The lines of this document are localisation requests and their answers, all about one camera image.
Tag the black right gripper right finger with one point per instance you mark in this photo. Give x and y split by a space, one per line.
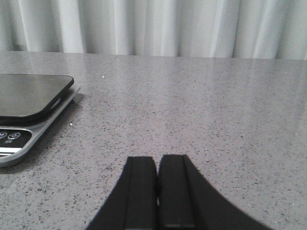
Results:
189 202

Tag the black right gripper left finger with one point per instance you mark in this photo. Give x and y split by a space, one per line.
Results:
132 204

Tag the silver black kitchen scale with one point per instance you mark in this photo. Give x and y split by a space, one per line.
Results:
29 104

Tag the white pleated curtain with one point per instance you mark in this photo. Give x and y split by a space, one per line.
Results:
191 28

